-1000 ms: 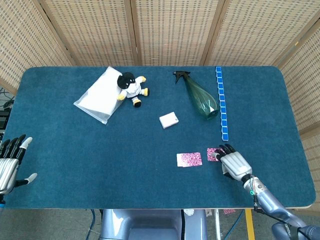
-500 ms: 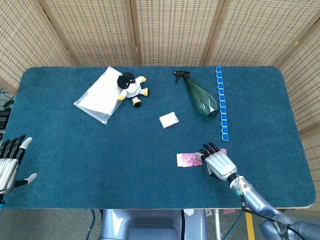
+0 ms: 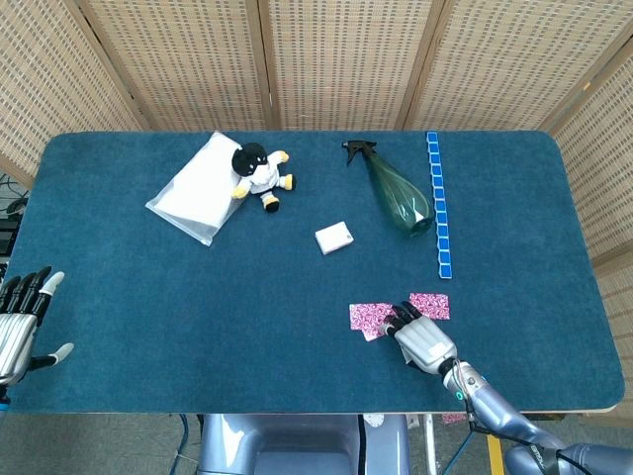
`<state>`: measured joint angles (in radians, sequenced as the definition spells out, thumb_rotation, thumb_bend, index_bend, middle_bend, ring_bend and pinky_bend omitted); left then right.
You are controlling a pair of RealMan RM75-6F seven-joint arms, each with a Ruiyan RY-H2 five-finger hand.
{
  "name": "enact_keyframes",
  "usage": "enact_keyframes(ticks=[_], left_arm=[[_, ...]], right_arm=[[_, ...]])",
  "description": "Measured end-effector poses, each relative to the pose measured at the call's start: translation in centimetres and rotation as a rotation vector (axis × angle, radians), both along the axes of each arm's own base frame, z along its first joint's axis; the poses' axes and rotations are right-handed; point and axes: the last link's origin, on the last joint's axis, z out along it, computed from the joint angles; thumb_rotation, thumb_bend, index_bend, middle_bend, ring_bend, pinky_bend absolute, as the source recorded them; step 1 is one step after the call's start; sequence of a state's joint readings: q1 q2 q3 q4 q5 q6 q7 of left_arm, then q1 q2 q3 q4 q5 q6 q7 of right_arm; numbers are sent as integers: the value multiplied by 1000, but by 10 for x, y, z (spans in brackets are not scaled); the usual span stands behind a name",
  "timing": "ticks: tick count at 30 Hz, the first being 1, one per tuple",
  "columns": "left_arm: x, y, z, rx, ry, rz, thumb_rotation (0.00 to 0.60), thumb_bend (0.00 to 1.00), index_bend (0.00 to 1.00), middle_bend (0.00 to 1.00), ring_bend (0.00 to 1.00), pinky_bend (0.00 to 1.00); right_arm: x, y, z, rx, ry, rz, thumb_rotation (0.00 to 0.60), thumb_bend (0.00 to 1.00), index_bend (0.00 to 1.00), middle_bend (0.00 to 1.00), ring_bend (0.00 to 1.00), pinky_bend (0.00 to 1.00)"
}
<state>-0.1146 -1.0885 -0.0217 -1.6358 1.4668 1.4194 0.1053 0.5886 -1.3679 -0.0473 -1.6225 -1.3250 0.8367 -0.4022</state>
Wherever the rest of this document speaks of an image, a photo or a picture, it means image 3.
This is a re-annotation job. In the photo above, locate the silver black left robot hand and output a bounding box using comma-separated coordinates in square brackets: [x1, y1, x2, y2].
[0, 265, 75, 387]

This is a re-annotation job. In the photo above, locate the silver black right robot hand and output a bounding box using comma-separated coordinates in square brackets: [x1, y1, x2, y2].
[379, 300, 459, 375]

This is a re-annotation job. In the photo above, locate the small white box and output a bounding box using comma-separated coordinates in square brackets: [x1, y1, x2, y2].
[314, 222, 355, 256]

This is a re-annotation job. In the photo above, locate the blue white snake puzzle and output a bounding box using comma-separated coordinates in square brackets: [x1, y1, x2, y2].
[425, 131, 453, 281]

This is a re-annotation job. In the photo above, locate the green glass spray bottle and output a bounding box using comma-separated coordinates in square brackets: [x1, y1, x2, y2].
[340, 140, 434, 239]

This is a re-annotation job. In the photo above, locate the grey-blue robot torso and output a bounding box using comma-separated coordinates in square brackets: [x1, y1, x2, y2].
[197, 414, 411, 475]

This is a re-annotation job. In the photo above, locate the blue felt table cover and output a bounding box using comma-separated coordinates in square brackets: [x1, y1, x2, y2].
[4, 130, 625, 416]

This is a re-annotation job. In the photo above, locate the white padded plastic bag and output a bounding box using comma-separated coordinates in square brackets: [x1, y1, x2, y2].
[144, 130, 243, 247]

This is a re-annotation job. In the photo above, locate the black white plush doll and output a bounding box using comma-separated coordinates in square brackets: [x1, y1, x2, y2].
[229, 142, 297, 214]

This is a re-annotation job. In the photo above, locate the woven wicker screen panel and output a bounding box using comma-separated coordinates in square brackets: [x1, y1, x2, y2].
[256, 0, 441, 133]
[73, 0, 276, 133]
[538, 34, 633, 342]
[403, 0, 633, 133]
[0, 0, 149, 189]

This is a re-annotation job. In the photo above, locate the blue cable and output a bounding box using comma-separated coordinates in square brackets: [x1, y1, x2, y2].
[444, 418, 484, 475]
[172, 414, 192, 461]

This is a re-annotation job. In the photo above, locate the black equipment with cables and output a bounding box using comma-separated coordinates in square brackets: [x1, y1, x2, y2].
[0, 172, 31, 258]

